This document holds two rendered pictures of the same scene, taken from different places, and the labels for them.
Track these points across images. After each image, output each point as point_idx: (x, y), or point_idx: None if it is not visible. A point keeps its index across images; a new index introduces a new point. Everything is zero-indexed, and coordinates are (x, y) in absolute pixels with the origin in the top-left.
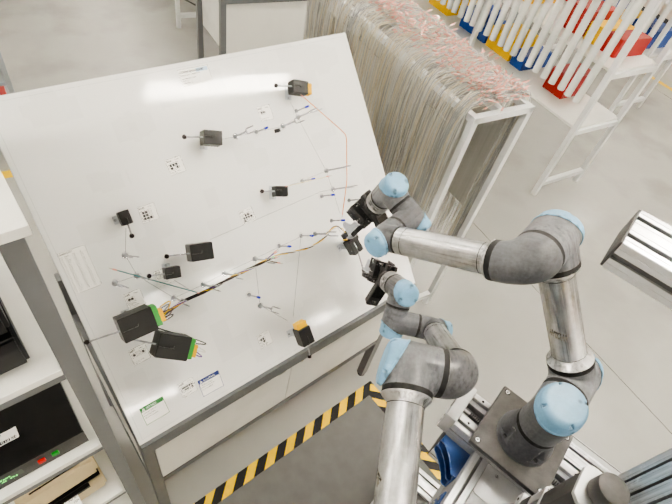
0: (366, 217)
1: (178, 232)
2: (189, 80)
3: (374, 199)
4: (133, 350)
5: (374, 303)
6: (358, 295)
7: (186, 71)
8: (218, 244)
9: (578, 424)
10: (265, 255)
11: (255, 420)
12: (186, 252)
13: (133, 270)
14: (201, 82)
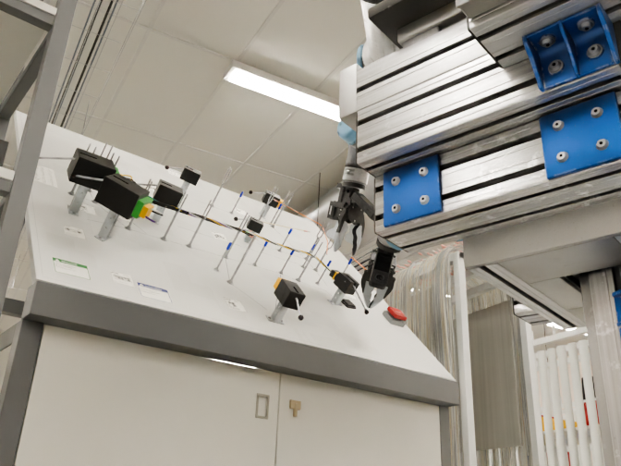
0: (347, 202)
1: None
2: (175, 174)
3: (347, 161)
4: (68, 226)
5: (381, 276)
6: (368, 345)
7: (173, 171)
8: (185, 232)
9: None
10: (237, 262)
11: None
12: (153, 193)
13: (92, 199)
14: None
